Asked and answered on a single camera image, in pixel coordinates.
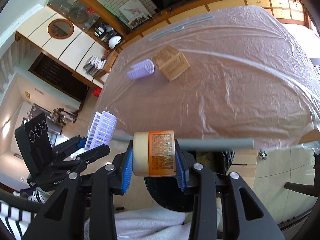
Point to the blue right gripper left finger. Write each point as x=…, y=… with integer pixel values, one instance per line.
x=127, y=168

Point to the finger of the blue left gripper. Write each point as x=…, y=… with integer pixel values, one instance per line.
x=90, y=156
x=82, y=142

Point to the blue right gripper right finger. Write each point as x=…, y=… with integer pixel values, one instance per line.
x=180, y=168

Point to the purple hair roller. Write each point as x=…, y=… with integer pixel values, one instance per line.
x=141, y=69
x=101, y=130

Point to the black trash bin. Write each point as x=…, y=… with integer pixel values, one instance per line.
x=165, y=191

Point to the orange labelled cream jar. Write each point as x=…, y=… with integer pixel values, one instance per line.
x=154, y=154

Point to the red plastic basket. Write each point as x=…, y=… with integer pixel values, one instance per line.
x=96, y=92

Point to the stack of books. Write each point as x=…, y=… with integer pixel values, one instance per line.
x=94, y=65

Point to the white helmet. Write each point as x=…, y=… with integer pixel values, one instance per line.
x=114, y=41

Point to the brown cardboard box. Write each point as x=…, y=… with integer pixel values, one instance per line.
x=171, y=62

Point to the grey far edge guard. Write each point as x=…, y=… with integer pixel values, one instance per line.
x=180, y=27

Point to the wooden TV cabinet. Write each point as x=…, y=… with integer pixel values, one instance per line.
x=286, y=11

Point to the black left camera box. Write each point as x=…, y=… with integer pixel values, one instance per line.
x=34, y=145

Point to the round wall picture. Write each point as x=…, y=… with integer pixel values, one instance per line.
x=60, y=29

